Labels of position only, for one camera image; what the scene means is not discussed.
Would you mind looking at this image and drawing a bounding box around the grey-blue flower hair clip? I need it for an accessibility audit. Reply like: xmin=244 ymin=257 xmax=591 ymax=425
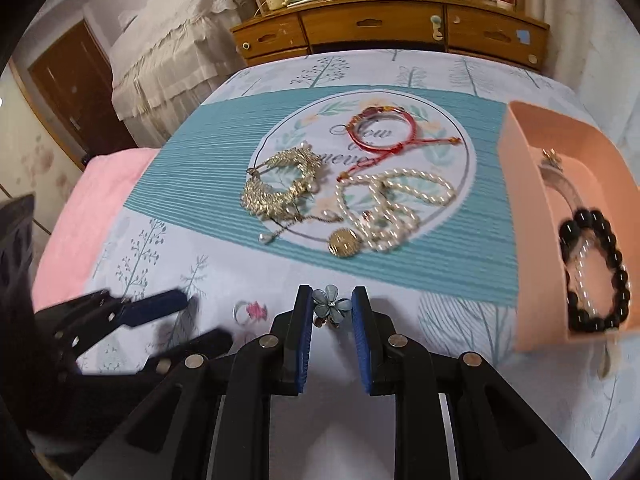
xmin=313 ymin=284 xmax=352 ymax=330

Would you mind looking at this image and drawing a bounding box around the round gold pendant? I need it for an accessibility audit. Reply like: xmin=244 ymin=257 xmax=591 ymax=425
xmin=327 ymin=228 xmax=361 ymax=259

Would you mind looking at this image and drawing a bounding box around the tree-print bed sheet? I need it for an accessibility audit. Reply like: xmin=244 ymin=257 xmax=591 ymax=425
xmin=32 ymin=50 xmax=640 ymax=480

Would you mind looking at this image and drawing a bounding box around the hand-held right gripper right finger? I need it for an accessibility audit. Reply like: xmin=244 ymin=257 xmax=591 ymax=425
xmin=351 ymin=286 xmax=593 ymax=480

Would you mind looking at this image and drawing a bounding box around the red cord bracelet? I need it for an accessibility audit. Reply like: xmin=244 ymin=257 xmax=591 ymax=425
xmin=340 ymin=106 xmax=463 ymax=173

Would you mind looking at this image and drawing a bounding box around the pink blanket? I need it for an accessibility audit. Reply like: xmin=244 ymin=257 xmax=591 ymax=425
xmin=32 ymin=147 xmax=160 ymax=312

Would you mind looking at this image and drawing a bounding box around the wooden dresser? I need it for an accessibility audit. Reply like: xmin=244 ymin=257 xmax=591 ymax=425
xmin=229 ymin=0 xmax=551 ymax=72

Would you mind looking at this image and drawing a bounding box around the small white pearl bracelet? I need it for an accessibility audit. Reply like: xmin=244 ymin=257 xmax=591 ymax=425
xmin=569 ymin=239 xmax=602 ymax=315

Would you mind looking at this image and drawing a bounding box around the brown wooden door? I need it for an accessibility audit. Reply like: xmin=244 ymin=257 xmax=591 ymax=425
xmin=27 ymin=19 xmax=137 ymax=162

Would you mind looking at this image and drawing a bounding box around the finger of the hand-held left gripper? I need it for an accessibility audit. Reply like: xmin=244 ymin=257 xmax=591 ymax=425
xmin=37 ymin=289 xmax=190 ymax=361
xmin=80 ymin=329 xmax=234 ymax=377

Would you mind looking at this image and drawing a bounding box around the gold leaf necklace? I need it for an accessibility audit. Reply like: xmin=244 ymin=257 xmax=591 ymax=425
xmin=241 ymin=143 xmax=346 ymax=247

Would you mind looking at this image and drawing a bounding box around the silver ring with pink flower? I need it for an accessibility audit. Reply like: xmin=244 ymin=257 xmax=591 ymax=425
xmin=232 ymin=300 xmax=268 ymax=328

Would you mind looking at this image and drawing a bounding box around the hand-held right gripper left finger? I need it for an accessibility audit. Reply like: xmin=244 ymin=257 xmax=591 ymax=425
xmin=72 ymin=285 xmax=314 ymax=480

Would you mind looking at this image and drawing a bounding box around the pink jewelry box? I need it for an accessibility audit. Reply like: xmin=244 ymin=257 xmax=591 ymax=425
xmin=497 ymin=101 xmax=640 ymax=354

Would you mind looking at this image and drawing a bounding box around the black bead bracelet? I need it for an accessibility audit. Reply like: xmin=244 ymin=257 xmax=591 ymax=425
xmin=559 ymin=208 xmax=632 ymax=334

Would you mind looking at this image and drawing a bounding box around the white pearl necklace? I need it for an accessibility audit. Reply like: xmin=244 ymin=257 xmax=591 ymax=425
xmin=335 ymin=167 xmax=457 ymax=254

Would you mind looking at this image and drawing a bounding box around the beige ruffled furniture cover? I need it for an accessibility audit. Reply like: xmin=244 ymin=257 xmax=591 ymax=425
xmin=107 ymin=0 xmax=251 ymax=122

